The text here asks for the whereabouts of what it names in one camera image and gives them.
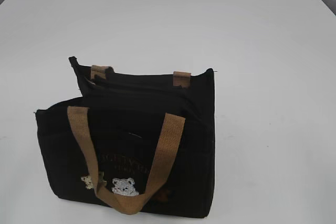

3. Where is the black canvas tote bag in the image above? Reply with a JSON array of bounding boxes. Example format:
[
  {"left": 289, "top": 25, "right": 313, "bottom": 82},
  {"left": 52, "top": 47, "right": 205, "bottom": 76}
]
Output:
[{"left": 35, "top": 57, "right": 215, "bottom": 218}]

